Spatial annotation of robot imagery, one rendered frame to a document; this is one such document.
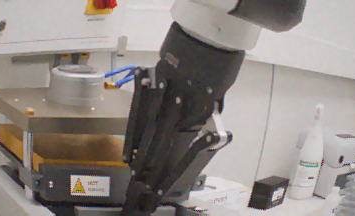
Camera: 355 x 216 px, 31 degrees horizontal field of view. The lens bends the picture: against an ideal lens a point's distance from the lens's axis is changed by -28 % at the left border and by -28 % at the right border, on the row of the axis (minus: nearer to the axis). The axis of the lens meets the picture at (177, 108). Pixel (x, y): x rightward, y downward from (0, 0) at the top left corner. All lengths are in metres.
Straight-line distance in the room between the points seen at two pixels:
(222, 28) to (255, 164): 1.24
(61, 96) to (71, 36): 0.19
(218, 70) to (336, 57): 1.36
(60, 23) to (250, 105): 0.90
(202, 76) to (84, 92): 0.20
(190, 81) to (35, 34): 0.33
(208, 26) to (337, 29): 1.46
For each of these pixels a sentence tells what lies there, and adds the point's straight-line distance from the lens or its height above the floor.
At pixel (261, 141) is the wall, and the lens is 1.93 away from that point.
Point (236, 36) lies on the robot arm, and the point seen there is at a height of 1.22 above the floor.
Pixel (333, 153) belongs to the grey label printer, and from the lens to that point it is 1.82.
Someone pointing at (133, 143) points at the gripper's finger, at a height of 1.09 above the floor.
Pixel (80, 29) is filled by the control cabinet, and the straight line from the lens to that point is 1.08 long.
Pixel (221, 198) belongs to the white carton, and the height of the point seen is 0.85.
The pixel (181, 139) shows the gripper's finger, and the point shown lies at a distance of 0.79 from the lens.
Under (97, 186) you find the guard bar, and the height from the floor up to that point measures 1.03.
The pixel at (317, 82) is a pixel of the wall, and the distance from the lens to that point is 2.07.
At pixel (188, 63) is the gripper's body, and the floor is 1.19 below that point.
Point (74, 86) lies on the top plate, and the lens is 0.90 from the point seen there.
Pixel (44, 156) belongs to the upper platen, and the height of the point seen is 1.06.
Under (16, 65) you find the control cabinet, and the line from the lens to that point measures 1.05.
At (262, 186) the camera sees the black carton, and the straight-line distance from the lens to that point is 1.71.
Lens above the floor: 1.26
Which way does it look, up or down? 9 degrees down
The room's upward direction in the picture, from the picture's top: 8 degrees clockwise
